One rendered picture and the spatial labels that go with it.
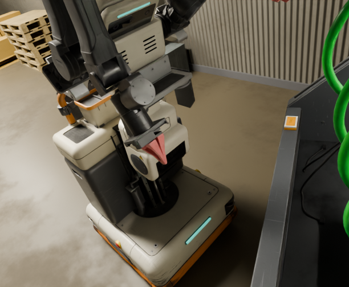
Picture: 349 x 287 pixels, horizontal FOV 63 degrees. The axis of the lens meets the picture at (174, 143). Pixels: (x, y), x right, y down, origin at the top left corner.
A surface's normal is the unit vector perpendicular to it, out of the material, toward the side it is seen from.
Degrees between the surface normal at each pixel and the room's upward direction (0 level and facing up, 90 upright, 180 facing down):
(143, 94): 63
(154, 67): 90
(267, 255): 0
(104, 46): 90
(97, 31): 90
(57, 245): 0
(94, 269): 0
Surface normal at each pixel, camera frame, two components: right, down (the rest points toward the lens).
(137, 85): 0.51, -0.07
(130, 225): -0.22, -0.77
